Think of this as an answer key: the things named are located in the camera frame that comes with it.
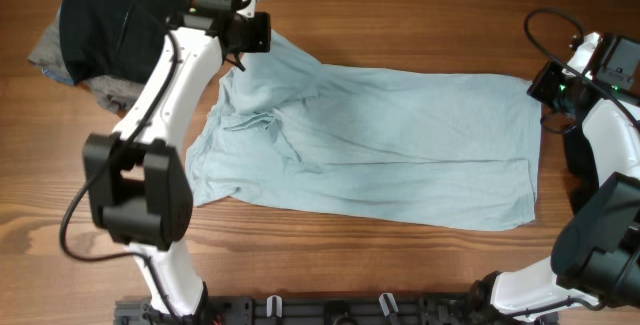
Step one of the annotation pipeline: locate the light blue t-shirt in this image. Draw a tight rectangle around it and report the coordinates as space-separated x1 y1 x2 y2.
186 35 541 231

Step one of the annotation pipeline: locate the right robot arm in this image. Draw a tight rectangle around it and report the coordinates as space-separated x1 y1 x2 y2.
455 33 639 324

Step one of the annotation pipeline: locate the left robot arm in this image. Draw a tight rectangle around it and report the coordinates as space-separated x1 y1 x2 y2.
79 0 271 324

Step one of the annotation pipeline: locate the black t-shirt under pile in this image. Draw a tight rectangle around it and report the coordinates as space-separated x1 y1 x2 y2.
562 125 599 215

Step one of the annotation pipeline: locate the black folded garment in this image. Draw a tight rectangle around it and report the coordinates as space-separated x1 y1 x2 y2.
59 0 188 84

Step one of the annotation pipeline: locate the grey folded garment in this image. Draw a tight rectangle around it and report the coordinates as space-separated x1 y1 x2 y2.
27 12 144 114

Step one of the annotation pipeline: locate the blue folded garment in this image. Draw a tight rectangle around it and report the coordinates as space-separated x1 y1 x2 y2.
42 69 75 86

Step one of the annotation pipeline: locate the right black cable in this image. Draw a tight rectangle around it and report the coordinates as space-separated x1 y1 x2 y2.
523 7 640 134

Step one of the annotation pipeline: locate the black cable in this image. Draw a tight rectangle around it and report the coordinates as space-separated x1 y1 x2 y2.
523 7 640 134
58 29 184 325

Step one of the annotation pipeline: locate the left black cable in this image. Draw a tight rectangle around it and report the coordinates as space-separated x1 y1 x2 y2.
58 29 184 325

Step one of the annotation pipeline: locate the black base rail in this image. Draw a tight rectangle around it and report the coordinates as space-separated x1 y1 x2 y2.
113 292 560 325

